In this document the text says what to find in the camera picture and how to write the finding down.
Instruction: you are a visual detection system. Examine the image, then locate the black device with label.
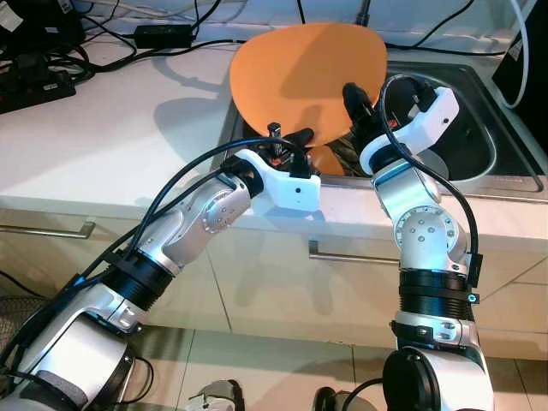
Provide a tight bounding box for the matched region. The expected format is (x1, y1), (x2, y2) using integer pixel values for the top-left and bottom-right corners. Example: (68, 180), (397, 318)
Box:
(0, 0), (86, 57)

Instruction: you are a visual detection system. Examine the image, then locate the orange plastic bowl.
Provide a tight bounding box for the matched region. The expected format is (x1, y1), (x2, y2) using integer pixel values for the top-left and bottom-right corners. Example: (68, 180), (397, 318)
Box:
(307, 144), (348, 177)

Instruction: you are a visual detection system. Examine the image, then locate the short metal drawer handle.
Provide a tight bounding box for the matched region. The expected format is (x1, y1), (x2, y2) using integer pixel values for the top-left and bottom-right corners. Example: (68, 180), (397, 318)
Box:
(0, 220), (97, 241)

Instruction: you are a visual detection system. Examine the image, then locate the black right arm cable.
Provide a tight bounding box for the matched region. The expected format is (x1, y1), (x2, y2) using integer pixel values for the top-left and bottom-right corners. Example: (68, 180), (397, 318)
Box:
(379, 74), (483, 296)

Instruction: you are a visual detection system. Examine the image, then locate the black power strip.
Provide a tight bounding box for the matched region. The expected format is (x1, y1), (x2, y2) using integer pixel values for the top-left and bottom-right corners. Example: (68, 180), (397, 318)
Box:
(0, 50), (78, 114)

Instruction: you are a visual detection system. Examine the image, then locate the white water hose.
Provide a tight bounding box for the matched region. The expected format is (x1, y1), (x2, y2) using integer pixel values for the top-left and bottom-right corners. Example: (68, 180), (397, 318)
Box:
(503, 0), (530, 110)

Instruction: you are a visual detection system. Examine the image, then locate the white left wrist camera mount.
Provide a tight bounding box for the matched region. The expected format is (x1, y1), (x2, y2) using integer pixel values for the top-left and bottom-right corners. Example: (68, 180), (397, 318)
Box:
(233, 148), (324, 212)

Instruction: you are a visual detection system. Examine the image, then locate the black power adapter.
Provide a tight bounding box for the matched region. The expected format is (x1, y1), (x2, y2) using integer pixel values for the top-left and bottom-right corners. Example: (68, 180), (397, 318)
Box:
(134, 23), (194, 49)

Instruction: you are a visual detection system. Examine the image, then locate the thin metal faucet stem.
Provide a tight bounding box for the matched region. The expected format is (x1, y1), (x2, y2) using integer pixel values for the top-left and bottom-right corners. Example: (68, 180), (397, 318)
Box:
(355, 0), (373, 27)

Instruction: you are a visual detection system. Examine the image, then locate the grey robot left foot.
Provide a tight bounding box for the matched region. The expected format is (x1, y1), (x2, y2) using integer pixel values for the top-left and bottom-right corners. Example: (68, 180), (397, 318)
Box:
(187, 379), (247, 411)

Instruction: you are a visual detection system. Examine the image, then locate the stainless steel sink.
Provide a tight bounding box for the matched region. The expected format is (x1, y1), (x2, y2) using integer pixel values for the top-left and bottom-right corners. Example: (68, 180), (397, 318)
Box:
(218, 58), (546, 194)

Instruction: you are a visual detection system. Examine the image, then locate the orange plastic plate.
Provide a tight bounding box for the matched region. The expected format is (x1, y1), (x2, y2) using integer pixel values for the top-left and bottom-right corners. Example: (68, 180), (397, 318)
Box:
(229, 21), (389, 149)

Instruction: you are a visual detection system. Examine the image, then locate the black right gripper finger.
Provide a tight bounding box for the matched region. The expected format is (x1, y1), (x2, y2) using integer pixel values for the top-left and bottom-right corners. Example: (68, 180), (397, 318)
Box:
(342, 81), (378, 142)

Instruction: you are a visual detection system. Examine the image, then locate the long metal drawer handle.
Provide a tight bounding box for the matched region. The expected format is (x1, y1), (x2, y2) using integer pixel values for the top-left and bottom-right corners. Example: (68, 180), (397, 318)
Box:
(307, 240), (403, 266)

